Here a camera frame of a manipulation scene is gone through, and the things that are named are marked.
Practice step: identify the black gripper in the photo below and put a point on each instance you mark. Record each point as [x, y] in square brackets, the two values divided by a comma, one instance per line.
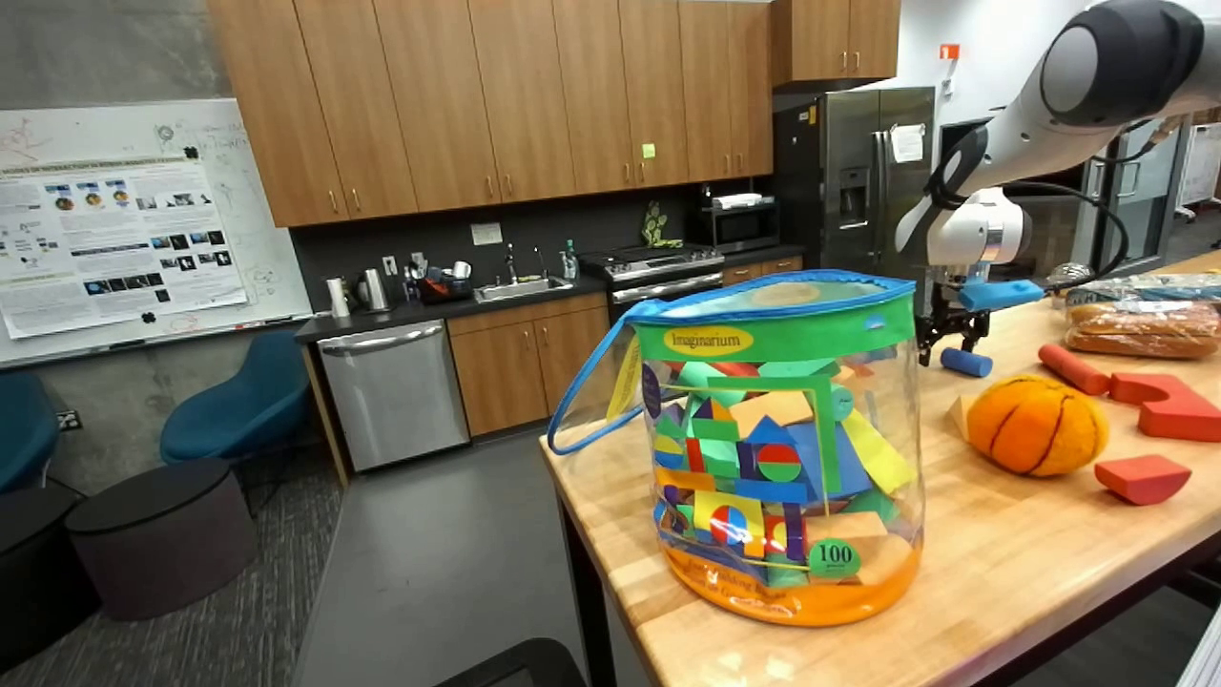
[952, 302]

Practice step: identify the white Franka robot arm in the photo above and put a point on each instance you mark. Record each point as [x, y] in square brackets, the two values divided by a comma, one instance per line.
[979, 229]

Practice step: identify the red foam cylinder block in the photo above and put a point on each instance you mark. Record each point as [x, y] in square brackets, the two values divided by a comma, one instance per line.
[1071, 369]

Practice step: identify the red wooden block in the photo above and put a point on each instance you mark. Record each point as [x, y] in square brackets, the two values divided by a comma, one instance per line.
[1141, 479]

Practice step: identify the red foam L-shaped block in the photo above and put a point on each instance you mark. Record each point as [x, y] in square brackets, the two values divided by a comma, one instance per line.
[1178, 412]

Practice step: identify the clear jar of toy blocks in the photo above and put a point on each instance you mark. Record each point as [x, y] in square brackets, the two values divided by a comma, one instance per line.
[788, 537]

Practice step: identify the orange plush basketball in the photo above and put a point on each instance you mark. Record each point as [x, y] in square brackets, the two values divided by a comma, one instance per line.
[1036, 424]

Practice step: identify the bagged bread loaf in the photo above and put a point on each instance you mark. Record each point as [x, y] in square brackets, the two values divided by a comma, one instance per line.
[1145, 330]

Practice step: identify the stainless steel refrigerator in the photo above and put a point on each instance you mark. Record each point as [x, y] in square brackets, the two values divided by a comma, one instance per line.
[854, 178]

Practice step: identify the clear plastic wrapped package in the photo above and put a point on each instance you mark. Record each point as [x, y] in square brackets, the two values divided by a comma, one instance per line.
[1145, 290]

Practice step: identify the white paper on fridge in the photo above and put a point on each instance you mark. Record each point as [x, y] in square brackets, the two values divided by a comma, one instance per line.
[911, 144]

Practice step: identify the black microwave oven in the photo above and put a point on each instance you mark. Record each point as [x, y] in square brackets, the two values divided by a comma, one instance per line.
[738, 219]

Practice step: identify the stainless steel stove oven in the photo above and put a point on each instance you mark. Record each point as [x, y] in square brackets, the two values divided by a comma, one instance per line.
[662, 271]

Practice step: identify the wooden cabinet above fridge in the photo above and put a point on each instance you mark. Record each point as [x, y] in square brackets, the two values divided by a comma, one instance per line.
[832, 41]

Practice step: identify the clear soap bottle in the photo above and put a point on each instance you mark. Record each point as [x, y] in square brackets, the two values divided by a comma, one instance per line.
[569, 260]

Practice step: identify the wooden lower kitchen cabinet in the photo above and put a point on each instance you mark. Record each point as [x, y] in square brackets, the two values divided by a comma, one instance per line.
[522, 365]

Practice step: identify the kitchen sink with faucet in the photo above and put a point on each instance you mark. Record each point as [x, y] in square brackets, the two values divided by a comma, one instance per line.
[522, 286]

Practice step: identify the wooden upper kitchen cabinets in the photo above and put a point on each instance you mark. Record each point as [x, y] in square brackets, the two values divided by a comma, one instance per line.
[496, 96]

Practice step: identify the black chair back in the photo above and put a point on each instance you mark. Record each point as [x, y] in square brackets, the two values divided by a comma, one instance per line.
[508, 667]

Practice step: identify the stainless steel dishwasher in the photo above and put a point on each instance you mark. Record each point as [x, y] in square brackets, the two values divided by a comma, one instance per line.
[390, 395]

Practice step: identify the white paper towel roll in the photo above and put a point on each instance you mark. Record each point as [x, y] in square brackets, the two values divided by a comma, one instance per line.
[374, 286]
[339, 295]

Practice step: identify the blue lounge chair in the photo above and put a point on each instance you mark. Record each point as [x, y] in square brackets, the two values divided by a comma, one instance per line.
[23, 429]
[233, 407]

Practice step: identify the dark round ottoman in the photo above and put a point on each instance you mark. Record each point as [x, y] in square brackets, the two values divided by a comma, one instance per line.
[159, 533]
[37, 574]

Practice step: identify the printed poster sheet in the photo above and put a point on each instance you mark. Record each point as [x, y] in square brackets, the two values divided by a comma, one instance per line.
[116, 248]

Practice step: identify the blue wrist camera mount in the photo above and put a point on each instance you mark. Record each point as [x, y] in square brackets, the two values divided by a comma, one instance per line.
[1004, 295]

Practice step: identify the glass door with frame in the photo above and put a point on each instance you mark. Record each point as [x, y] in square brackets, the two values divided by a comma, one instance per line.
[1167, 192]

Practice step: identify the white wall outlet plate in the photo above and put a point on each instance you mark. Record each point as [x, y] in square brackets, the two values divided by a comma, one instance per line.
[485, 233]

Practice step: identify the white wall whiteboard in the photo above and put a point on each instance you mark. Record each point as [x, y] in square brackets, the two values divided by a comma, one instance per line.
[271, 197]

